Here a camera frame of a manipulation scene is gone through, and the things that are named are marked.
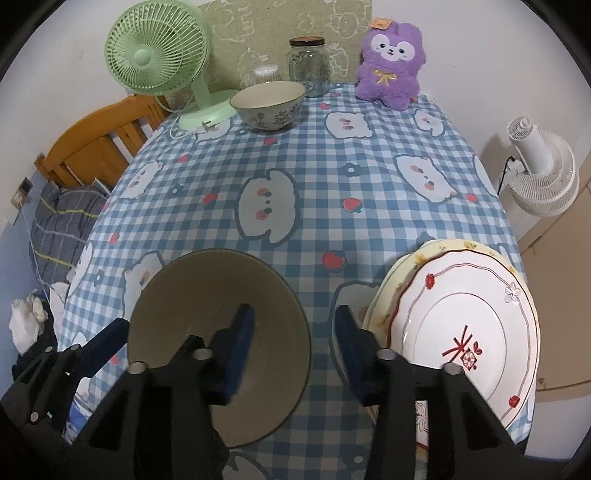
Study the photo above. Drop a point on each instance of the glass jar with dark lid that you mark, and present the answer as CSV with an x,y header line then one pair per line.
x,y
309,69

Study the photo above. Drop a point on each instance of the white crumpled cloth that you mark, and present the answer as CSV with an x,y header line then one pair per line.
x,y
25,323

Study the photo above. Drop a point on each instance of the white plate with red pattern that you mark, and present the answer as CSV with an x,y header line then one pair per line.
x,y
461,304

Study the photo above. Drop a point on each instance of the wall socket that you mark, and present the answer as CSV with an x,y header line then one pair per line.
x,y
21,194

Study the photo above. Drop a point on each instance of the cotton swab container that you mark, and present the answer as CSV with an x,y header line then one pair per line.
x,y
267,74

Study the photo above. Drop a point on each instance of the grey plaid blanket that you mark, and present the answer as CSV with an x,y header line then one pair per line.
x,y
60,217

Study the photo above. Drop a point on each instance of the floral ceramic bowl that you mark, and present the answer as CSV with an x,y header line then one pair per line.
x,y
268,99
184,300

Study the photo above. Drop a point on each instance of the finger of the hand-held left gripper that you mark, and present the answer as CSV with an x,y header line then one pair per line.
x,y
104,346
34,410

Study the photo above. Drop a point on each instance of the beige door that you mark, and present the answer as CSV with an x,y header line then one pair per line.
x,y
563,277

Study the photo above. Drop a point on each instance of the purple plush toy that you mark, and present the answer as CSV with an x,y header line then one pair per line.
x,y
390,78

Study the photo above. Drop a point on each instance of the green printed board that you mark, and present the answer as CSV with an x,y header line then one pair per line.
x,y
277,23

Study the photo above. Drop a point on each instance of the blue checked printed tablecloth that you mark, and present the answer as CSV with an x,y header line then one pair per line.
x,y
323,184

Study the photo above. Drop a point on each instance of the green desk fan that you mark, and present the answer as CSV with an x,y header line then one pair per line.
x,y
147,55

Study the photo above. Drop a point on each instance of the wooden bed headboard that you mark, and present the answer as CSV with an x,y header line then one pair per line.
x,y
83,138

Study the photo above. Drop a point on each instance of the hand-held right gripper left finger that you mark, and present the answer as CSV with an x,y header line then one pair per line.
x,y
240,355

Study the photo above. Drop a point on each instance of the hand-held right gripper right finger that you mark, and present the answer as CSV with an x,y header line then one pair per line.
x,y
351,360

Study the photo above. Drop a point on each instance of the white standing fan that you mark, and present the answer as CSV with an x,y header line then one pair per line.
x,y
545,180

